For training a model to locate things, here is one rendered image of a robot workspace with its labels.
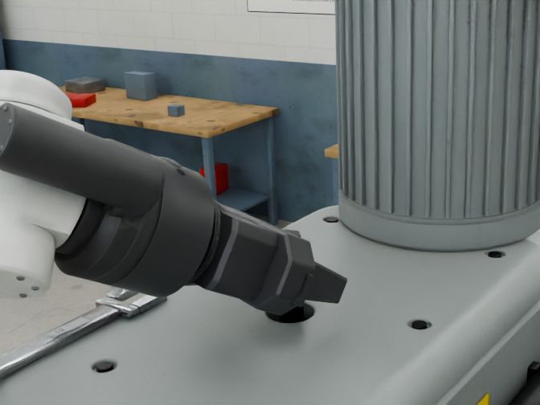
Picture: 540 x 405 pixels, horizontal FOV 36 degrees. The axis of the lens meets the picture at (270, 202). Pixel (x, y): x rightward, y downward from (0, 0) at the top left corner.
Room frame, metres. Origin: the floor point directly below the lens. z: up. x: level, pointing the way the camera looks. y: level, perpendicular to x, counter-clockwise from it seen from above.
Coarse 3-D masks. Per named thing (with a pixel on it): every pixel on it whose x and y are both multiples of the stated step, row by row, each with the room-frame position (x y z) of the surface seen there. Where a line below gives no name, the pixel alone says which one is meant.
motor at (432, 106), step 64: (384, 0) 0.70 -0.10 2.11; (448, 0) 0.68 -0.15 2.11; (512, 0) 0.68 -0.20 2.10; (384, 64) 0.70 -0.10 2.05; (448, 64) 0.68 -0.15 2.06; (512, 64) 0.68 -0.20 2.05; (384, 128) 0.70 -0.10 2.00; (448, 128) 0.67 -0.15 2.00; (512, 128) 0.69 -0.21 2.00; (384, 192) 0.70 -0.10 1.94; (448, 192) 0.67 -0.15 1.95; (512, 192) 0.69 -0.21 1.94
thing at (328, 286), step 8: (320, 264) 0.55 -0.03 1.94; (320, 272) 0.55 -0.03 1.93; (328, 272) 0.56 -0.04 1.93; (336, 272) 0.56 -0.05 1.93; (320, 280) 0.55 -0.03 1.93; (328, 280) 0.56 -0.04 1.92; (336, 280) 0.56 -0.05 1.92; (344, 280) 0.56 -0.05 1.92; (312, 288) 0.55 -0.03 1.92; (320, 288) 0.55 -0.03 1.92; (328, 288) 0.55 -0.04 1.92; (336, 288) 0.56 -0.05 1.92; (344, 288) 0.56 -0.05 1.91; (312, 296) 0.55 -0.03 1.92; (320, 296) 0.55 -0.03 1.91; (328, 296) 0.55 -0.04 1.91; (336, 296) 0.56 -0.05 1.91
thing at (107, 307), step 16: (96, 304) 0.60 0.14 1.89; (112, 304) 0.59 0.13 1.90; (128, 304) 0.59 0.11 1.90; (144, 304) 0.59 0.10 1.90; (80, 320) 0.57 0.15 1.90; (96, 320) 0.57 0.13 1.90; (112, 320) 0.58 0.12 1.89; (48, 336) 0.54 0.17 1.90; (64, 336) 0.54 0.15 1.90; (80, 336) 0.55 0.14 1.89; (16, 352) 0.52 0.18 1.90; (32, 352) 0.52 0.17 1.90; (48, 352) 0.53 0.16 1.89; (0, 368) 0.50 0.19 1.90; (16, 368) 0.51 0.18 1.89
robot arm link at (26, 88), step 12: (0, 72) 0.47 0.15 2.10; (12, 72) 0.48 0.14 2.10; (24, 72) 0.48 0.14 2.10; (0, 84) 0.47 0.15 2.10; (12, 84) 0.47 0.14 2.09; (24, 84) 0.47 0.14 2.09; (36, 84) 0.47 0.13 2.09; (48, 84) 0.48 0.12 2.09; (0, 96) 0.46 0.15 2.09; (12, 96) 0.46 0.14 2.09; (24, 96) 0.47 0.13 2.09; (36, 96) 0.47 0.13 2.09; (48, 96) 0.47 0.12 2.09; (60, 96) 0.48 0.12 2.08; (48, 108) 0.47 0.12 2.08; (60, 108) 0.48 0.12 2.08
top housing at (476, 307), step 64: (320, 256) 0.68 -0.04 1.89; (384, 256) 0.67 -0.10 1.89; (448, 256) 0.67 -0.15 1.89; (512, 256) 0.66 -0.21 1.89; (128, 320) 0.58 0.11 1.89; (192, 320) 0.57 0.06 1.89; (256, 320) 0.57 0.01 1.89; (320, 320) 0.56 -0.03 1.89; (384, 320) 0.56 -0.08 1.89; (448, 320) 0.55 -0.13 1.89; (512, 320) 0.59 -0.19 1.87; (0, 384) 0.50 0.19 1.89; (64, 384) 0.49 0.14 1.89; (128, 384) 0.48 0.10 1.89; (192, 384) 0.48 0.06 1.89; (256, 384) 0.48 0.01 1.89; (320, 384) 0.47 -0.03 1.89; (384, 384) 0.47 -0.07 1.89; (448, 384) 0.50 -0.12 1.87; (512, 384) 0.59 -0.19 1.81
